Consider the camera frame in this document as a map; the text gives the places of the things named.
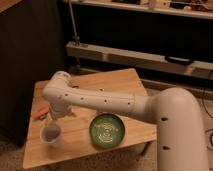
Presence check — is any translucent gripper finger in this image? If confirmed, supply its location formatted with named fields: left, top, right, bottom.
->
left=44, top=116, right=55, bottom=127

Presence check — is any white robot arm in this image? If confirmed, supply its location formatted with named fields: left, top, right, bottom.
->
left=43, top=71, right=209, bottom=171

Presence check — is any green ceramic plate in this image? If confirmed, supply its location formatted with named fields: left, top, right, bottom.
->
left=89, top=113, right=125, bottom=149

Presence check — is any wooden folding table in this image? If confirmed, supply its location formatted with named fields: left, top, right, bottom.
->
left=23, top=69, right=156, bottom=169

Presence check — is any white lower shelf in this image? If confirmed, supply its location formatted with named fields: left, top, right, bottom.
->
left=66, top=41, right=213, bottom=78

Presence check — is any white shelf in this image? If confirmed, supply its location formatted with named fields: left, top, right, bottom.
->
left=66, top=41, right=213, bottom=78
left=62, top=0, right=213, bottom=20

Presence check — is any white upper shelf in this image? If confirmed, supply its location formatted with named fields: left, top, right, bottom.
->
left=62, top=0, right=213, bottom=20

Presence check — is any orange handled tool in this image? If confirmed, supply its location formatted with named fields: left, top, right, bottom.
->
left=31, top=106, right=49, bottom=119

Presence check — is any black handle on shelf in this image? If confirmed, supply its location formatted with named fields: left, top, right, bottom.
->
left=164, top=56, right=194, bottom=66

